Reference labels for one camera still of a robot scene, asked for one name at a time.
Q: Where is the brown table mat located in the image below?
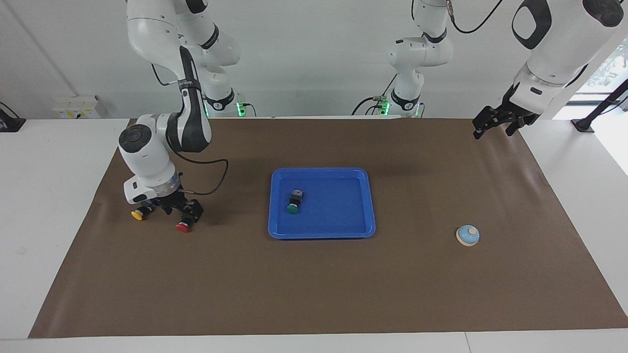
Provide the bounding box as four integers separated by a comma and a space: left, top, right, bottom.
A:
28, 117, 628, 339

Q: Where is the light blue service bell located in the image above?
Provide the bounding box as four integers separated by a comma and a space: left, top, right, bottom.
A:
455, 225, 481, 247

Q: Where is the white wall socket box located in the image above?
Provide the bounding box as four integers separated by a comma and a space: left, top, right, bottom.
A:
52, 94, 102, 120

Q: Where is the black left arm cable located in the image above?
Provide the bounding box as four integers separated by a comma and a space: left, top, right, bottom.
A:
445, 0, 506, 35

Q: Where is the black stand base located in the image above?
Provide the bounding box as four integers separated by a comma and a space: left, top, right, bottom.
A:
0, 101, 26, 133

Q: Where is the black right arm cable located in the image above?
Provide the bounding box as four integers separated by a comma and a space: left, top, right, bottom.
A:
151, 63, 230, 197

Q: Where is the black arm base cable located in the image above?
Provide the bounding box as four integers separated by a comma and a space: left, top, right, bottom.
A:
350, 74, 399, 117

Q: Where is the yellow push button switch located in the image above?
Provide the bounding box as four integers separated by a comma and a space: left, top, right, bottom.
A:
131, 203, 157, 222

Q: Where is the red push button switch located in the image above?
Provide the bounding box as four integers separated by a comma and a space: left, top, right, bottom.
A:
175, 211, 197, 233

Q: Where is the black tripod stand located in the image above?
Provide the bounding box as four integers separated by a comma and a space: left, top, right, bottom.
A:
571, 77, 628, 134

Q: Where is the green push button switch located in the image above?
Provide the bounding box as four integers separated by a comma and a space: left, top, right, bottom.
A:
286, 188, 305, 215

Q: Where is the blue plastic tray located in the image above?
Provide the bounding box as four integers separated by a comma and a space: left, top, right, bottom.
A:
267, 167, 377, 240

